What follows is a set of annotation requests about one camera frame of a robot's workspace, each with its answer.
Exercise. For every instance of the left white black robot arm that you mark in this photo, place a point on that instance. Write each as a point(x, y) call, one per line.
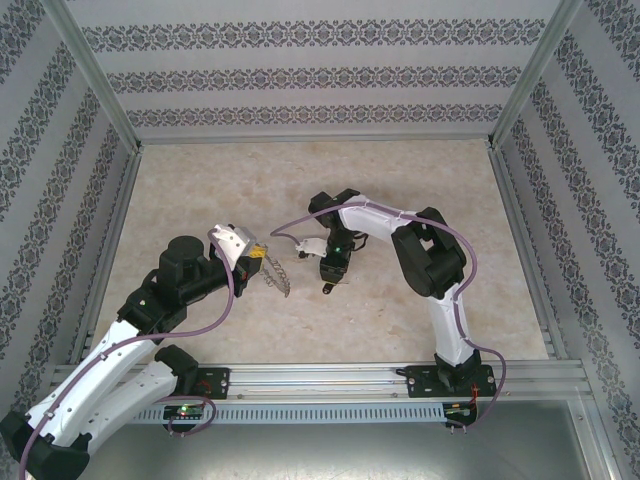
point(90, 370)

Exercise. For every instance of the circuit board with green light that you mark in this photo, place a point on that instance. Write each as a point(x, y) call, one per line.
point(184, 411)

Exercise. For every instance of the grey sheet metal panel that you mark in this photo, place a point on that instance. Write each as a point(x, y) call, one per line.
point(320, 450)

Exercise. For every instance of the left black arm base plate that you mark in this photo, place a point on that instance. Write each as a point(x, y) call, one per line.
point(215, 382)

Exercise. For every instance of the aluminium frame post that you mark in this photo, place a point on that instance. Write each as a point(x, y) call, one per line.
point(95, 75)
point(532, 75)

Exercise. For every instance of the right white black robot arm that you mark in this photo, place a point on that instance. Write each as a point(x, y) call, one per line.
point(370, 220)

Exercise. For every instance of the aluminium side frame rail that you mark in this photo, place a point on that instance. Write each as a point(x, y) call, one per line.
point(112, 240)
point(527, 250)

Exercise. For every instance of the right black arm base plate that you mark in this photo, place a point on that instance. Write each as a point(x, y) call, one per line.
point(417, 380)

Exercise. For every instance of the aluminium mounting rail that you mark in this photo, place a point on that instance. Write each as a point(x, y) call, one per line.
point(310, 382)

